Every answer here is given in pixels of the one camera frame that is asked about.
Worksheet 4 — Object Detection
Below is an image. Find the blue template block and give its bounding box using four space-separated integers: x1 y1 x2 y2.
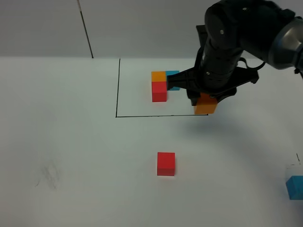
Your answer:
165 70 180 91

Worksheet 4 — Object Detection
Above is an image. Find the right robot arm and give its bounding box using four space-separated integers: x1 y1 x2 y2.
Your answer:
167 0 303 105

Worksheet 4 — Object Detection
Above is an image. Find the red template block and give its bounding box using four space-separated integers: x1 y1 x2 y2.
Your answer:
151 81 168 102

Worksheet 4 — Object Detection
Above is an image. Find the orange template block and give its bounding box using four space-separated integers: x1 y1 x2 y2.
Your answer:
151 71 167 82

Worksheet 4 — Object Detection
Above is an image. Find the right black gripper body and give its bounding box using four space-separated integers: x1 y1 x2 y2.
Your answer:
167 67 259 97

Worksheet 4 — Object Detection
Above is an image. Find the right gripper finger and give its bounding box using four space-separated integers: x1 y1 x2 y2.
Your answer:
210 93 235 103
187 91 201 106

